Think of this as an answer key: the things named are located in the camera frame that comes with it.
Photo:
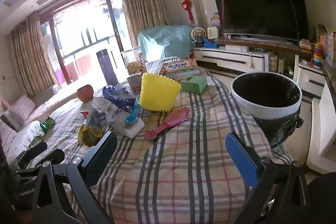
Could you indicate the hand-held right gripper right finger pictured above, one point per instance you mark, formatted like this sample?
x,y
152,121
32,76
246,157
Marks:
x,y
241,158

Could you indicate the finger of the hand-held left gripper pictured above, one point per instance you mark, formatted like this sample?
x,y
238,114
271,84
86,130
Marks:
x,y
53,157
35,149

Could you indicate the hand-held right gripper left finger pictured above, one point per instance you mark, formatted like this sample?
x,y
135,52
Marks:
x,y
102,153

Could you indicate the white trash bin black liner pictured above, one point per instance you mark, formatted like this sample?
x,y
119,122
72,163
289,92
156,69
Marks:
x,y
265,108

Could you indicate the red and white carton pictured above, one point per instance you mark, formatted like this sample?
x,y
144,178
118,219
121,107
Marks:
x,y
134,85

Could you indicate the gold foil wrapper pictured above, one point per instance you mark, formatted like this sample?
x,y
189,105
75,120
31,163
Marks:
x,y
88,136

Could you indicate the green snack wrapper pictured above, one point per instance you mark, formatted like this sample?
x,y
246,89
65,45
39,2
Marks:
x,y
47,124

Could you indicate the crumpled white printed wrapper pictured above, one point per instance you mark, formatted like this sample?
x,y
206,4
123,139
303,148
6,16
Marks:
x,y
101,117

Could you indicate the white foam block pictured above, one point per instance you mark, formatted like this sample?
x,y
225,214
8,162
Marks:
x,y
132,129

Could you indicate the striped covered sofa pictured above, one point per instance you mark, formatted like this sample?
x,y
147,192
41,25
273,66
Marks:
x,y
23,111

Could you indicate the blue toy spoon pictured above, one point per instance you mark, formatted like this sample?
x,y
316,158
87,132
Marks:
x,y
131,115

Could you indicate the blue plastic bag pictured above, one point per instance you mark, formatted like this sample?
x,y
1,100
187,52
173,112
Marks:
x,y
118,99

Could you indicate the red apple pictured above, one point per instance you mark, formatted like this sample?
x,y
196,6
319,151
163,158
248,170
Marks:
x,y
85,93

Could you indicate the plaid tablecloth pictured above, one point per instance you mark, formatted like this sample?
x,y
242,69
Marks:
x,y
178,174

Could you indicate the pink toy fish spatula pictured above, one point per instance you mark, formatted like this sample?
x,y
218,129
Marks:
x,y
173,119

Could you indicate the yellow plastic basket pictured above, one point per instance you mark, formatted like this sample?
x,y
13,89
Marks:
x,y
157,92

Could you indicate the purple thermos bottle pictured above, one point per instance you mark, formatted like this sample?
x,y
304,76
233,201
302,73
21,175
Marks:
x,y
106,67

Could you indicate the marble top side cabinet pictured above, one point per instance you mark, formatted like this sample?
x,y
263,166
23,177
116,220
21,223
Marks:
x,y
323,129

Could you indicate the green tissue pack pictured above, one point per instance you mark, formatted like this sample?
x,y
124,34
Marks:
x,y
194,84

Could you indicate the beige patterned curtain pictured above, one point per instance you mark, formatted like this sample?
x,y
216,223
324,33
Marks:
x,y
143,3
31,56

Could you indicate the clear jar of cookies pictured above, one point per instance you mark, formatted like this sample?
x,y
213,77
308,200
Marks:
x,y
132,62

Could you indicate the white hanging spoon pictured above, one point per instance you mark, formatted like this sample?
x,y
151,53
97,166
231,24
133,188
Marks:
x,y
250,62

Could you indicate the white TV cabinet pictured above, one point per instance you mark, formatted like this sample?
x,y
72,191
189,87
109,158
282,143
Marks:
x,y
231,58

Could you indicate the orange snack box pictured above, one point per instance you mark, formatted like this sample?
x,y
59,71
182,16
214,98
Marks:
x,y
179,67

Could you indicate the sliding glass balcony door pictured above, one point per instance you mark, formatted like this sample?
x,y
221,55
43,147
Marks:
x,y
78,35

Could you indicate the white toy ferris wheel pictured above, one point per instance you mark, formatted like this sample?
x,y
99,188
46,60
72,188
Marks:
x,y
198,35

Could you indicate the black television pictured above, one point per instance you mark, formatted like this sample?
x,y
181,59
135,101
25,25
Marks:
x,y
262,8

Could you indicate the colourful wall sticker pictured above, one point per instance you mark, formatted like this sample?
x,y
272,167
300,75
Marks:
x,y
214,19

